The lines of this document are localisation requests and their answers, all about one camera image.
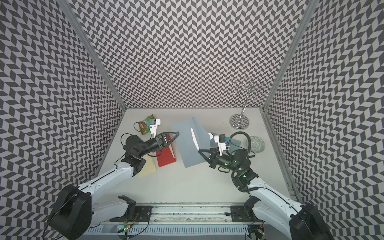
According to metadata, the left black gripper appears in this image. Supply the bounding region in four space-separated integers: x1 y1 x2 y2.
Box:
137 131 179 158

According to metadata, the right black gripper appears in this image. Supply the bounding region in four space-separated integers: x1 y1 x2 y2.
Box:
198 147 241 174

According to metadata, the dark grey envelope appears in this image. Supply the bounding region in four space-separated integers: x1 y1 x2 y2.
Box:
171 118 211 168

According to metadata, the red envelope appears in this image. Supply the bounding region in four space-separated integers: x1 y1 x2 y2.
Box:
156 145 176 168

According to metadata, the cream yellow envelope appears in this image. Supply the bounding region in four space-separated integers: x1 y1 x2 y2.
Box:
137 155 157 178

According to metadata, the light blue envelope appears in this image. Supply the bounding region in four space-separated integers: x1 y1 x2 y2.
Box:
209 133 241 151

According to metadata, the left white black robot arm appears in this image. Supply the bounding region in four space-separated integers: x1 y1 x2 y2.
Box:
48 132 179 240

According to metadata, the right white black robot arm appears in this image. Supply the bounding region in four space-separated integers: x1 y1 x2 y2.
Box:
198 148 334 240

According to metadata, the green snack bag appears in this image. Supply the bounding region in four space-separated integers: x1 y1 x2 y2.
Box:
137 115 156 135

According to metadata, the green patterned ceramic dish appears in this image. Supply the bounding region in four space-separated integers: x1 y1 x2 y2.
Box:
247 136 266 154

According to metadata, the chrome jewellery stand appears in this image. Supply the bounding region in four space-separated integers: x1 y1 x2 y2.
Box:
230 77 268 130

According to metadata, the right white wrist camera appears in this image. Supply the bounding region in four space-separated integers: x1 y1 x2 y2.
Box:
214 134 230 156

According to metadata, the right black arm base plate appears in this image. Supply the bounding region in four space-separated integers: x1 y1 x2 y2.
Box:
225 197 261 223

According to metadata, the aluminium front rail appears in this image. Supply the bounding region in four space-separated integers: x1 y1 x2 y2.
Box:
67 202 317 226

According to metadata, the right circuit board with wires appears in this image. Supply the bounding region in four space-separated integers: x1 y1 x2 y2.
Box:
244 221 265 240

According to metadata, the circuit board with wires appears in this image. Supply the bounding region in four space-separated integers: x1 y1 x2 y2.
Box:
117 222 150 240
244 221 265 240

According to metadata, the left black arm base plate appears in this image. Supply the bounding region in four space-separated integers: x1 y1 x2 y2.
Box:
110 195 153 222

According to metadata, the left circuit board with wires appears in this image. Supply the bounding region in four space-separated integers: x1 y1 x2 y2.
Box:
117 222 150 240

